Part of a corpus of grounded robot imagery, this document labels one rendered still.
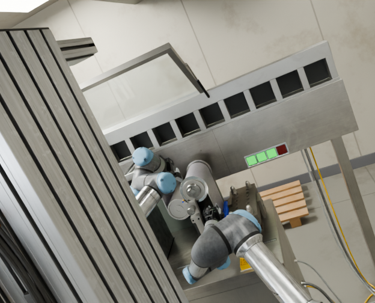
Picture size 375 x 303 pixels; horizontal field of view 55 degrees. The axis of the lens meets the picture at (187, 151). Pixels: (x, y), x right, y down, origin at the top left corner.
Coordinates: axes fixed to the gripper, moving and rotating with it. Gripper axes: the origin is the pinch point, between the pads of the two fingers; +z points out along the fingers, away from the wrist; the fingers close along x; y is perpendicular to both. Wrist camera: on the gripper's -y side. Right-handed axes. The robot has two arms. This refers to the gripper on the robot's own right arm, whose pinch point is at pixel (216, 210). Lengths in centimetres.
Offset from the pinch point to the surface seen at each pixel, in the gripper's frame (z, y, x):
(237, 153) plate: 30.0, 16.3, -17.5
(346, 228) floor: 121, -109, -69
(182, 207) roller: -2.5, 8.5, 15.6
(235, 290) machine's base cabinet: -29.3, -28.1, 0.3
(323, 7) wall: 228, 67, -126
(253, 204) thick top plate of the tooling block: 5.2, -6.0, -18.5
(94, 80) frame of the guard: -11, 85, 25
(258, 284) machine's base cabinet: -29.3, -28.1, -10.9
